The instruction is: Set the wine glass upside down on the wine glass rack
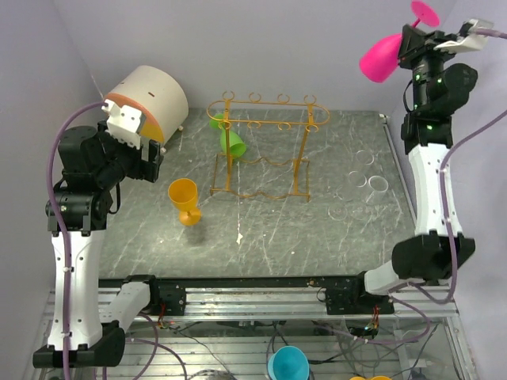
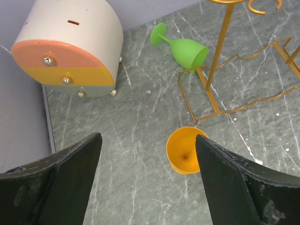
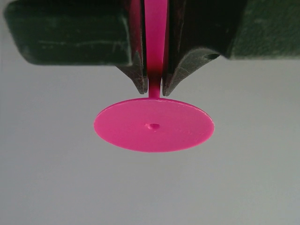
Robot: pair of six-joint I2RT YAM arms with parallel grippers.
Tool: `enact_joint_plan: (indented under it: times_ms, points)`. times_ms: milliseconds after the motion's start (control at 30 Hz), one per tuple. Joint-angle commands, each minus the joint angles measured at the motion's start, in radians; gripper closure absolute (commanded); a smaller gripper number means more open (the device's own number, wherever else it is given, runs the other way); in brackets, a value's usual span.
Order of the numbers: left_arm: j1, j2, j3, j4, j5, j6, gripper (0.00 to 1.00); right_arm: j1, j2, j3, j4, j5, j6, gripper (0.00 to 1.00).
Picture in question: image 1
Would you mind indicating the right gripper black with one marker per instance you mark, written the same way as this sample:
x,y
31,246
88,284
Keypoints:
x,y
415,44

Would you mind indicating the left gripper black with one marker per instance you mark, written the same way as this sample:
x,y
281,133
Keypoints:
x,y
147,169

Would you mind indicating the pink plastic wine glass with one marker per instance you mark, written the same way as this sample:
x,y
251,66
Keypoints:
x,y
381,60

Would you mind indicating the orange plastic wine glass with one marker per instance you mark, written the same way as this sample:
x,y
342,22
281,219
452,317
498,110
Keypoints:
x,y
183,193

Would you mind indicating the green plastic wine glass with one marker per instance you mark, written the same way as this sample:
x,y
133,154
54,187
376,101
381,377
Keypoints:
x,y
230,141

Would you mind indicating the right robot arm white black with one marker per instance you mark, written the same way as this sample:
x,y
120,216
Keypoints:
x,y
431,258

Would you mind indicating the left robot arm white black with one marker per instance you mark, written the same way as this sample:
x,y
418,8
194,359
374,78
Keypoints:
x,y
83,335

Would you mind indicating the white cylindrical bread box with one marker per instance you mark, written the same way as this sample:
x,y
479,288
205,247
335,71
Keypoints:
x,y
158,96

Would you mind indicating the teal plastic cup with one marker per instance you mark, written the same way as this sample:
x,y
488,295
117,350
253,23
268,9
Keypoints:
x,y
288,363

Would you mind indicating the orange cup below table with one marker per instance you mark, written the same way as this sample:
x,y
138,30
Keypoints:
x,y
378,377

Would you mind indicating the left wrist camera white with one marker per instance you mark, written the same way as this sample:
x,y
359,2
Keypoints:
x,y
124,123

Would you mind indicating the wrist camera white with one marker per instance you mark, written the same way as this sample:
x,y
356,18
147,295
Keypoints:
x,y
467,40
124,123

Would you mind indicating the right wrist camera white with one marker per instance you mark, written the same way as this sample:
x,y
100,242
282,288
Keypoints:
x,y
467,40

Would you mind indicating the gold wire wine glass rack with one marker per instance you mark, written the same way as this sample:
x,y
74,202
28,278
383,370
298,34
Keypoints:
x,y
275,165

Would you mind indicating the aluminium rail frame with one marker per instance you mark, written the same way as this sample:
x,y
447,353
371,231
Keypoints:
x,y
247,304

